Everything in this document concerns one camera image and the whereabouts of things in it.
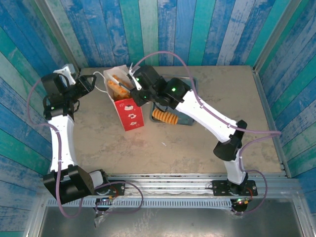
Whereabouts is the red and white paper bag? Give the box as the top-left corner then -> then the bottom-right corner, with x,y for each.
93,63 -> 145,132

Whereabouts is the long many-ridged fake bread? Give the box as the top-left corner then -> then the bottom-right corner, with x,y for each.
152,108 -> 179,125

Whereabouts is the grey metal tray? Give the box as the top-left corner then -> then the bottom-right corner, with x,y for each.
149,76 -> 198,127

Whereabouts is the black round connector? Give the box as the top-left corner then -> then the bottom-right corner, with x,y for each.
232,203 -> 247,216
93,204 -> 109,215

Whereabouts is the shiny metal panel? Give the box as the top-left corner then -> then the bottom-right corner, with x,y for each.
39,206 -> 304,237

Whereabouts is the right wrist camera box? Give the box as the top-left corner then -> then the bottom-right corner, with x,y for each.
128,70 -> 143,91

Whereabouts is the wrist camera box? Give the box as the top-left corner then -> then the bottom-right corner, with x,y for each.
53,63 -> 78,86
128,70 -> 143,91

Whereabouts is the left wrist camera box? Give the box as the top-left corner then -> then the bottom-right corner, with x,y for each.
53,63 -> 78,86

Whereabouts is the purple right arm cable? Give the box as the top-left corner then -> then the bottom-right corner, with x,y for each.
132,51 -> 282,216

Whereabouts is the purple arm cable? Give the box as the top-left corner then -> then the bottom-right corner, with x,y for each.
132,51 -> 282,216
26,74 -> 144,219

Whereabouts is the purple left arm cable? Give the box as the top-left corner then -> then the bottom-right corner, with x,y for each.
26,74 -> 144,219

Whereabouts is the aluminium frame post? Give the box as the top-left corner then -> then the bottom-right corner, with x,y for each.
34,0 -> 81,75
252,0 -> 305,73

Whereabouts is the aluminium mounting rail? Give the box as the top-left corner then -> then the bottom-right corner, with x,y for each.
37,174 -> 301,198

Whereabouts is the aluminium table side rail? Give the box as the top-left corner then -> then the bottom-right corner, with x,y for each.
251,68 -> 292,177

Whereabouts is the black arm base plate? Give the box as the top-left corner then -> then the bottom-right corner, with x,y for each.
212,180 -> 258,197
93,181 -> 126,197

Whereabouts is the slotted grey cable duct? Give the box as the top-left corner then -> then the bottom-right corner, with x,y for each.
46,198 -> 233,208

